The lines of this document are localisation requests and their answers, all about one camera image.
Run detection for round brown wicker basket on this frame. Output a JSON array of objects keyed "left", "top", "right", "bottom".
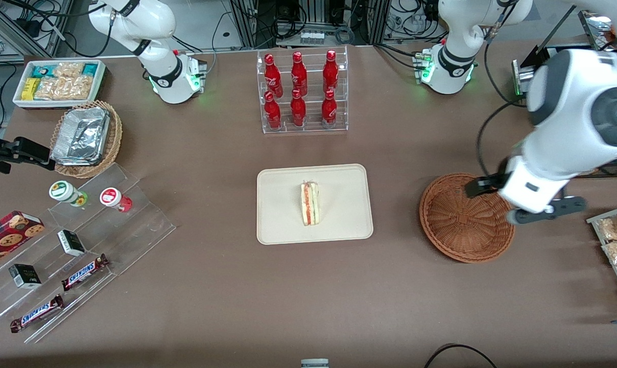
[{"left": 419, "top": 173, "right": 516, "bottom": 264}]

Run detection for red lid snack cup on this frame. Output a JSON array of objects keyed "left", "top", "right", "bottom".
[{"left": 100, "top": 187, "right": 133, "bottom": 213}]

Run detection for red cola bottle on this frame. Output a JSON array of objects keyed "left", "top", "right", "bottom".
[
  {"left": 321, "top": 89, "right": 338, "bottom": 128},
  {"left": 264, "top": 54, "right": 283, "bottom": 99},
  {"left": 323, "top": 50, "right": 339, "bottom": 94},
  {"left": 291, "top": 51, "right": 308, "bottom": 97},
  {"left": 290, "top": 89, "right": 306, "bottom": 127},
  {"left": 264, "top": 91, "right": 282, "bottom": 130}
]

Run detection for metal wire rack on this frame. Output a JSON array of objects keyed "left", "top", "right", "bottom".
[{"left": 586, "top": 203, "right": 617, "bottom": 313}]

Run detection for white snack bin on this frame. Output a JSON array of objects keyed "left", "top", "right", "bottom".
[{"left": 12, "top": 59, "right": 107, "bottom": 109}]

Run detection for black box with emergency stop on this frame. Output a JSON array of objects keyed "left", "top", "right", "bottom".
[{"left": 535, "top": 43, "right": 613, "bottom": 67}]

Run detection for beige rectangular tray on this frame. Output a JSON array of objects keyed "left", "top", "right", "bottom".
[{"left": 256, "top": 164, "right": 374, "bottom": 245}]

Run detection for red plaid cookie box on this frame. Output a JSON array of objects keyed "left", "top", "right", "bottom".
[{"left": 0, "top": 211, "right": 45, "bottom": 271}]

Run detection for clear cracker bag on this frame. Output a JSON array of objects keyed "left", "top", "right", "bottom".
[
  {"left": 35, "top": 76, "right": 93, "bottom": 101},
  {"left": 53, "top": 62, "right": 85, "bottom": 78}
]

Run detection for black floor cable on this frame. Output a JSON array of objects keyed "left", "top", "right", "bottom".
[{"left": 423, "top": 343, "right": 498, "bottom": 368}]

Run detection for silver box with green light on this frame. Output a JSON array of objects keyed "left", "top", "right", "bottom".
[{"left": 512, "top": 59, "right": 536, "bottom": 98}]

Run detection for green lid snack cup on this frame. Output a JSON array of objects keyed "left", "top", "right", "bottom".
[{"left": 49, "top": 180, "right": 88, "bottom": 208}]

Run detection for clear acrylic stepped display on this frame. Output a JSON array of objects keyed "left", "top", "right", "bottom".
[{"left": 0, "top": 163, "right": 177, "bottom": 344}]

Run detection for shiny metal pan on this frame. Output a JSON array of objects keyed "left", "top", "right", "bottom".
[{"left": 578, "top": 9, "right": 617, "bottom": 48}]

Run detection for light wicker basket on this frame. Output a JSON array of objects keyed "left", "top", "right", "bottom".
[{"left": 50, "top": 100, "right": 123, "bottom": 179}]

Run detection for stacked foil trays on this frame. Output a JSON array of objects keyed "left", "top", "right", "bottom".
[{"left": 51, "top": 107, "right": 111, "bottom": 167}]

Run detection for triangular sandwich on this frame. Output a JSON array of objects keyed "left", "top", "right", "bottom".
[{"left": 300, "top": 180, "right": 320, "bottom": 226}]

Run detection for small black box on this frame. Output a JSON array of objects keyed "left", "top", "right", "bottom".
[
  {"left": 57, "top": 229, "right": 86, "bottom": 257},
  {"left": 8, "top": 264, "right": 42, "bottom": 289}
]

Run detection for snickers bar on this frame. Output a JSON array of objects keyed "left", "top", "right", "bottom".
[
  {"left": 10, "top": 294, "right": 64, "bottom": 333},
  {"left": 61, "top": 254, "right": 110, "bottom": 292}
]

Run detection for clear acrylic bottle rack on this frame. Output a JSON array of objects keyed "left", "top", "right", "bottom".
[{"left": 256, "top": 45, "right": 349, "bottom": 134}]

